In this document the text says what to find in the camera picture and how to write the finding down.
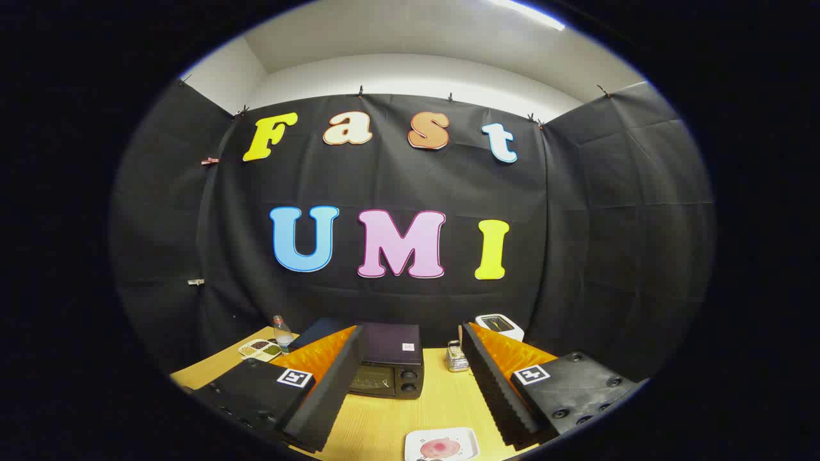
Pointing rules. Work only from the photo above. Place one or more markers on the dark blue box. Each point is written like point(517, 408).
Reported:
point(314, 333)

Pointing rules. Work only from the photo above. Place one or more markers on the white square plate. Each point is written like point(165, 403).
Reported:
point(464, 438)

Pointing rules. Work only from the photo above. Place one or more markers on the white pop-up toaster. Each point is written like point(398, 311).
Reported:
point(512, 333)

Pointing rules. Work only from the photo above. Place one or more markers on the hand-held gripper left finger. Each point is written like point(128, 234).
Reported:
point(333, 390)

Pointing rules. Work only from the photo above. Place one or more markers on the clear plastic water bottle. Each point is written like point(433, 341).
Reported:
point(282, 336)

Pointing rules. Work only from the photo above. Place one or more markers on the black toaster oven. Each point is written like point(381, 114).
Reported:
point(391, 346)

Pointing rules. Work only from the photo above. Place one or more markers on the white divided snack tray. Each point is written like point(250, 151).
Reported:
point(259, 349)

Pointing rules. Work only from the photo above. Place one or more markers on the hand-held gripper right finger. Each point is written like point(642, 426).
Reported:
point(493, 390)

